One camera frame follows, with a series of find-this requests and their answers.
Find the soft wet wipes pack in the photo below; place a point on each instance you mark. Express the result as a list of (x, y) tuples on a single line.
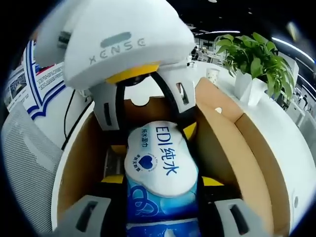
[(158, 160)]

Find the brown cardboard shoe box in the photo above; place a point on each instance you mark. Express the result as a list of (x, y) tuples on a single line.
[(222, 148)]

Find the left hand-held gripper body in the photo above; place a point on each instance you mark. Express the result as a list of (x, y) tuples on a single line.
[(123, 29)]

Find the grey mesh office chair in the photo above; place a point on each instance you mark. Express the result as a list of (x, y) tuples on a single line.
[(27, 148)]

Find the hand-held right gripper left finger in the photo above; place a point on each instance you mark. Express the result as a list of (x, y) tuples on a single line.
[(111, 214)]

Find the blue white wall poster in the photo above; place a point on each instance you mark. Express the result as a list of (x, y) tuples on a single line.
[(47, 81)]

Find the white paper cup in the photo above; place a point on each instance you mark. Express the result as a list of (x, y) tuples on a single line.
[(212, 76)]

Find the green potted plant white pot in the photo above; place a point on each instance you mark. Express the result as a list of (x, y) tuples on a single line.
[(256, 56)]

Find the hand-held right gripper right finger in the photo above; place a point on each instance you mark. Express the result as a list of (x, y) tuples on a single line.
[(207, 217)]

